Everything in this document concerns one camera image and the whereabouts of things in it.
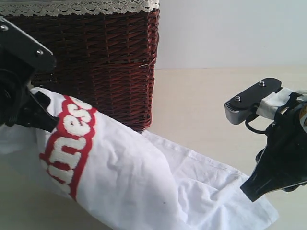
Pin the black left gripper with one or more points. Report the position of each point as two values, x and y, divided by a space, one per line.
18 106

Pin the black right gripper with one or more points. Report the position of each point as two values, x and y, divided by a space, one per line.
282 164

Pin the white lace cloth trim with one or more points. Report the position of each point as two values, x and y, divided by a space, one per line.
78 7

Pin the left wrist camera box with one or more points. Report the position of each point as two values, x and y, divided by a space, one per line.
21 54

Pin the dark red wicker basket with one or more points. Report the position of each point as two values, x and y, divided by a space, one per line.
104 60

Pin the white t-shirt with red lettering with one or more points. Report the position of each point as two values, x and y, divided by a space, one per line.
128 180

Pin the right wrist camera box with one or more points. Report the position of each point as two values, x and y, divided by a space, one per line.
263 98

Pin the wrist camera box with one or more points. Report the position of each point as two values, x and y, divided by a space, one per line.
21 54
263 98

